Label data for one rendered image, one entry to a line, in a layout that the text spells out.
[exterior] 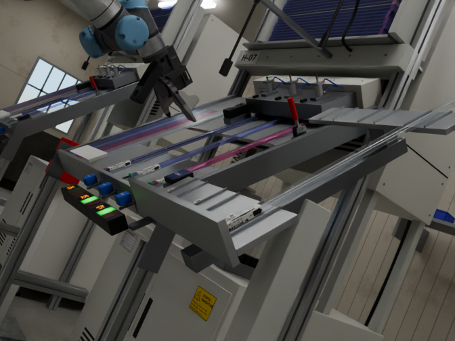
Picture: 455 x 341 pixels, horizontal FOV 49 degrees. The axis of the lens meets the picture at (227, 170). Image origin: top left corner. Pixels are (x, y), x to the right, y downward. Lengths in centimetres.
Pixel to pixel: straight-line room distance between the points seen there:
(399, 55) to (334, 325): 78
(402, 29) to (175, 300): 96
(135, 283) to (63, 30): 981
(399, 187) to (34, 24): 944
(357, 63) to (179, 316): 87
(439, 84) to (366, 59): 26
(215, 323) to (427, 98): 90
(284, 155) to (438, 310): 403
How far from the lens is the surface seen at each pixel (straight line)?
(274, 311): 87
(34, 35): 1051
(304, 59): 171
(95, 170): 134
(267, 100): 151
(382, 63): 148
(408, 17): 150
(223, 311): 126
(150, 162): 135
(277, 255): 86
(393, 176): 154
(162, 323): 144
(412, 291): 524
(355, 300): 547
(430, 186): 170
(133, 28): 115
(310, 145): 127
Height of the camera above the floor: 75
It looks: 5 degrees up
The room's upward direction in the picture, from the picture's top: 24 degrees clockwise
